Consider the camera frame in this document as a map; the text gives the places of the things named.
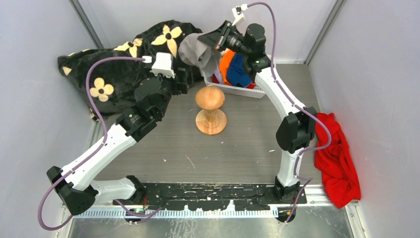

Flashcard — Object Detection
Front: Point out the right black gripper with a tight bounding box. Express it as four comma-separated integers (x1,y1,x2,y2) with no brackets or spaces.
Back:
196,21,249,59

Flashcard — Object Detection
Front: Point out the orange bucket hat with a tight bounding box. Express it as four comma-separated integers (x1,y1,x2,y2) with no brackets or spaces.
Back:
219,50,235,85

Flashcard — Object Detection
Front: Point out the grey bucket hat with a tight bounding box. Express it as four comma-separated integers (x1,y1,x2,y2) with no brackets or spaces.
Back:
178,33,221,78

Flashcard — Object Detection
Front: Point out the blue bucket hat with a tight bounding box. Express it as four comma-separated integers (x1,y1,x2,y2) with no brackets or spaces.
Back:
226,54,255,89

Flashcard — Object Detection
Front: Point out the wooden hat stand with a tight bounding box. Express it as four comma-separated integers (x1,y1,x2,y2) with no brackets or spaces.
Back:
195,86,227,136

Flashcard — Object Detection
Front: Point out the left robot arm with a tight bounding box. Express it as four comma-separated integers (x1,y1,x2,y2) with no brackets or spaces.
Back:
47,67,193,216

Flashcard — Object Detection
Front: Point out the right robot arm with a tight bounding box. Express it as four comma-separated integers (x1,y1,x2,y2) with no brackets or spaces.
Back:
198,21,317,204

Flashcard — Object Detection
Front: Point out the lilac bucket hat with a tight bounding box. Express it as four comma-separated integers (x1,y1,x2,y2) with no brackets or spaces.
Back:
214,67,224,85

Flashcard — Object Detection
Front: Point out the red bucket hat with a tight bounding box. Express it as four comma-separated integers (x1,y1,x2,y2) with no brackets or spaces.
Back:
211,75,256,89

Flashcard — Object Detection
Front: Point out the white plastic basket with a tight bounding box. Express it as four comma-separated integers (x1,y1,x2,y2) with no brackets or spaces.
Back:
204,77,265,98

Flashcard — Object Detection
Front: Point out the black blanket with cream flowers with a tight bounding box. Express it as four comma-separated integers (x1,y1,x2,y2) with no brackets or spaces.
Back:
57,20,203,118

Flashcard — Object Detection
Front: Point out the red cloth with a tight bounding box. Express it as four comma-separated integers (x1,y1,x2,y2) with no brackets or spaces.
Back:
314,113,361,209

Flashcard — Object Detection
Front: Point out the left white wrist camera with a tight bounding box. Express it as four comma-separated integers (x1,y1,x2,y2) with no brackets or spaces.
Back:
142,52,175,78

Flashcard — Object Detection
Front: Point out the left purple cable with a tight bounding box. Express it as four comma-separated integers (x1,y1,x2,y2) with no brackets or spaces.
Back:
38,56,165,231

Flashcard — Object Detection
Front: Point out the purple cable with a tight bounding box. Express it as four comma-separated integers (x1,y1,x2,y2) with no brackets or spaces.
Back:
38,56,165,231
246,1,333,224

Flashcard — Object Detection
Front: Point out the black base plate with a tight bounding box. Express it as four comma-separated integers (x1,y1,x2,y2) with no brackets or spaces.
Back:
120,183,307,211

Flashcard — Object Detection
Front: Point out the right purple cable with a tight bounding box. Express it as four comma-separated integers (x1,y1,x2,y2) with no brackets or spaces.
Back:
246,1,333,224

